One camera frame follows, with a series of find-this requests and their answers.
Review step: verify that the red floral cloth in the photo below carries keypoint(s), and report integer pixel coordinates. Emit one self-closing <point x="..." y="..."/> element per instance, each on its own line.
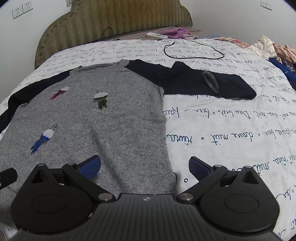
<point x="233" y="42"/>

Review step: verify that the white power strip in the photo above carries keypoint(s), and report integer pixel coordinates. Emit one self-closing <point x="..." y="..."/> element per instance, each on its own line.
<point x="156" y="35"/>

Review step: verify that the white script-printed quilt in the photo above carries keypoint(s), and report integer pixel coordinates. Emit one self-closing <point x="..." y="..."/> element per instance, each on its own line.
<point x="219" y="120"/>

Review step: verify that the grey sweater with navy sleeves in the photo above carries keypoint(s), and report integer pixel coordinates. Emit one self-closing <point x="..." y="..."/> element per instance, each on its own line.
<point x="104" y="129"/>

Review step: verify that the pink cloth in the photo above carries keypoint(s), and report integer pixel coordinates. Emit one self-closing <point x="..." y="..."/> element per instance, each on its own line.
<point x="175" y="32"/>

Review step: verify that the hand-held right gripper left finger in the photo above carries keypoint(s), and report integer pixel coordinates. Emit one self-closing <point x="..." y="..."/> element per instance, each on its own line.
<point x="91" y="165"/>

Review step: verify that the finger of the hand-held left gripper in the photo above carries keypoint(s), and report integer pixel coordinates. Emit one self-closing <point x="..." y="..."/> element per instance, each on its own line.
<point x="8" y="178"/>

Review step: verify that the olive padded headboard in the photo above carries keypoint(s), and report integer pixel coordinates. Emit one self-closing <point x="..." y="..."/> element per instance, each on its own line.
<point x="104" y="20"/>

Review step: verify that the peach cloth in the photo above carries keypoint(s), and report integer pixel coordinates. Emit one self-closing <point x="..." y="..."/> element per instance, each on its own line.
<point x="286" y="53"/>

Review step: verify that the white double light switch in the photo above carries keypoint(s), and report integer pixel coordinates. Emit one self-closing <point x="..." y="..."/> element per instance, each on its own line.
<point x="266" y="5"/>

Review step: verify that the blue garment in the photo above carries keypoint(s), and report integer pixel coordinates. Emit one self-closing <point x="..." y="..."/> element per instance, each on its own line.
<point x="284" y="69"/>

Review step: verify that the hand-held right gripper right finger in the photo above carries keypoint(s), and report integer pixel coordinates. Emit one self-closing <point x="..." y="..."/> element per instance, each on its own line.
<point x="198" y="168"/>

